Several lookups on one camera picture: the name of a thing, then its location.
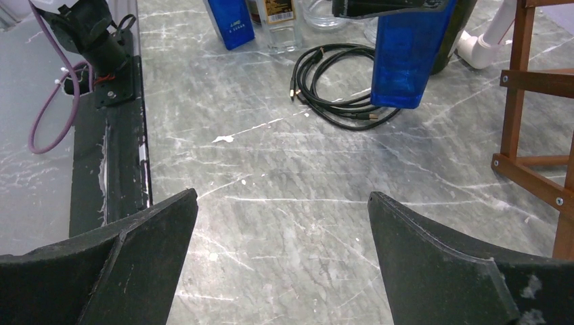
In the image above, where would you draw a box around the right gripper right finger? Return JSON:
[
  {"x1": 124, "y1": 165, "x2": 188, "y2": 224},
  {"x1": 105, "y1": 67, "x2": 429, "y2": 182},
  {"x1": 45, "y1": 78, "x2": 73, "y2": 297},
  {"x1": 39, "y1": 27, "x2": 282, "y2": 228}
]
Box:
[{"x1": 368, "y1": 192, "x2": 573, "y2": 324}]

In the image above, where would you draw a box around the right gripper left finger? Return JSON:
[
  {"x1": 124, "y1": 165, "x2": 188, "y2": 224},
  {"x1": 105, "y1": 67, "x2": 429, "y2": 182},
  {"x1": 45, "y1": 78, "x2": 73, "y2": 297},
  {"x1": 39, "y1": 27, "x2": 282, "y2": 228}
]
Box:
[{"x1": 1, "y1": 189, "x2": 198, "y2": 324}]

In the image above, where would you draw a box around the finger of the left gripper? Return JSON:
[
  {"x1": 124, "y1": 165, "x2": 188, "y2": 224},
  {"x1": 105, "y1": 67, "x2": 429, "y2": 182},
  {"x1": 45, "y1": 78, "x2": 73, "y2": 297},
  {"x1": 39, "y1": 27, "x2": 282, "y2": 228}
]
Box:
[{"x1": 332, "y1": 0, "x2": 449, "y2": 19}]

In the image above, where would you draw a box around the clear glass bottle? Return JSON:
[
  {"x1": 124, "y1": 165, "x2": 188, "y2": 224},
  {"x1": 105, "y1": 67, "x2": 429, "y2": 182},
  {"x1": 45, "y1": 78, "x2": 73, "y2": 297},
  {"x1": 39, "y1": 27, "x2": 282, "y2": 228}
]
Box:
[{"x1": 299, "y1": 0, "x2": 347, "y2": 30}]

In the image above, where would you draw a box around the dark bottle black cap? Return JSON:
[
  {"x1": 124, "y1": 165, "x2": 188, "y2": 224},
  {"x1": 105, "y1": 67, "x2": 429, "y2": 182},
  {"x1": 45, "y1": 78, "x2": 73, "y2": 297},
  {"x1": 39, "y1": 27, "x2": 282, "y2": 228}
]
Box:
[{"x1": 256, "y1": 0, "x2": 302, "y2": 53}]

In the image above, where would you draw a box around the blue label clear bottle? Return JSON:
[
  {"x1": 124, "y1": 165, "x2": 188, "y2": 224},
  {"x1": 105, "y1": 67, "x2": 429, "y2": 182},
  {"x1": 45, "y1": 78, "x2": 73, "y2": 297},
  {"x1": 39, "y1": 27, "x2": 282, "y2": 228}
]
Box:
[
  {"x1": 204, "y1": 0, "x2": 255, "y2": 51},
  {"x1": 370, "y1": 1, "x2": 456, "y2": 109}
]

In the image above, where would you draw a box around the dark green wine bottle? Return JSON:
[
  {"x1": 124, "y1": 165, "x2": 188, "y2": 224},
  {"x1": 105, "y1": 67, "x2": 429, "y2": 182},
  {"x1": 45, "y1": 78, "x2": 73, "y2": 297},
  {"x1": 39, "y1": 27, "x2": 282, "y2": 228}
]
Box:
[{"x1": 430, "y1": 0, "x2": 477, "y2": 75}]

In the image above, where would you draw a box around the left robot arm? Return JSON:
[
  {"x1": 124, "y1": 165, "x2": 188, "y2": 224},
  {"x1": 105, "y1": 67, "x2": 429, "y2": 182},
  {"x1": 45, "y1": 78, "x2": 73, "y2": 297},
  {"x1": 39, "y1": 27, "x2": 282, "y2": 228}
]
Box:
[{"x1": 29, "y1": 1, "x2": 448, "y2": 77}]

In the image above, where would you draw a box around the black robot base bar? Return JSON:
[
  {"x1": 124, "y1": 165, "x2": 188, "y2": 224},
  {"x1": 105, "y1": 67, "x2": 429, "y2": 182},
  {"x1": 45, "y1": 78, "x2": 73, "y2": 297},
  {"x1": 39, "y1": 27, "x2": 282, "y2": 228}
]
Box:
[{"x1": 68, "y1": 29, "x2": 153, "y2": 237}]

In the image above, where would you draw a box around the brown wooden wine rack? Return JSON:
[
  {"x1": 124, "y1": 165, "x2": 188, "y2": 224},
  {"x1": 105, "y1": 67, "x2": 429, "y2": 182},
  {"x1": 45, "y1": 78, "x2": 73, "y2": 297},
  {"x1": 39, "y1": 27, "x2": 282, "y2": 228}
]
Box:
[{"x1": 491, "y1": 1, "x2": 573, "y2": 260}]

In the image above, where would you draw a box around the coiled black cable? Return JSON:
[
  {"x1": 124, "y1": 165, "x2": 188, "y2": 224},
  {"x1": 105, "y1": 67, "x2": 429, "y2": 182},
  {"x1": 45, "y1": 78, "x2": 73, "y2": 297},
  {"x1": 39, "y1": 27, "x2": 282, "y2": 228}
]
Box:
[{"x1": 289, "y1": 43, "x2": 402, "y2": 132}]

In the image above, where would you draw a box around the white PVC pipe frame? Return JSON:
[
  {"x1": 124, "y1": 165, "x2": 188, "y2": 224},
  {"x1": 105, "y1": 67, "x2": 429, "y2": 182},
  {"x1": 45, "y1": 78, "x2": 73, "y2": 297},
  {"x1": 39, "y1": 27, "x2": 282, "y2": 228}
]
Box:
[{"x1": 456, "y1": 0, "x2": 517, "y2": 69}]

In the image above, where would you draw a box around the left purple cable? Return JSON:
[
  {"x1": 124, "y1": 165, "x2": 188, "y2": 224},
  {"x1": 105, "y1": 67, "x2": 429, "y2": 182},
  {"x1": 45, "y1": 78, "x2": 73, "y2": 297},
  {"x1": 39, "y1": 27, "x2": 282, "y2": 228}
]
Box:
[{"x1": 27, "y1": 0, "x2": 95, "y2": 156}]

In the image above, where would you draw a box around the aluminium rail frame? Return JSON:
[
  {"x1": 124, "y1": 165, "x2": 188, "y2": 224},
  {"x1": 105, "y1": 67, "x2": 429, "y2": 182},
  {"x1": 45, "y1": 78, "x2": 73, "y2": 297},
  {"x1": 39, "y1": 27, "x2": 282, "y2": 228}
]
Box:
[{"x1": 1, "y1": 0, "x2": 30, "y2": 31}]

